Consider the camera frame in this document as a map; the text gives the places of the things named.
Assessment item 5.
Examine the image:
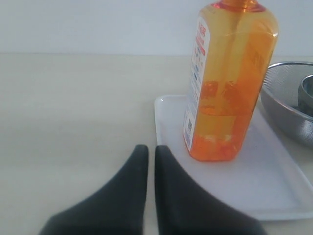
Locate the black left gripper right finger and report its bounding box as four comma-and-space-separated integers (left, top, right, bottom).
155, 145, 267, 235

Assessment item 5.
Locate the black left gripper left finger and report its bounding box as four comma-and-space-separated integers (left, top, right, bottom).
40, 144, 149, 235

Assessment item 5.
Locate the orange dish soap pump bottle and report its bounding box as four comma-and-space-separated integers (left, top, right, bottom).
183, 0, 279, 162

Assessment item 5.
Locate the steel mesh colander bowl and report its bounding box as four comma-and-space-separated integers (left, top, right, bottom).
261, 61, 313, 148

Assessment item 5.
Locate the small stainless steel bowl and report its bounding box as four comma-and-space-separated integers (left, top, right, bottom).
298, 74, 313, 114

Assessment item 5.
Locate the white rectangular plastic tray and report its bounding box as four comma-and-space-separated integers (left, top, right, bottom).
155, 95, 313, 221

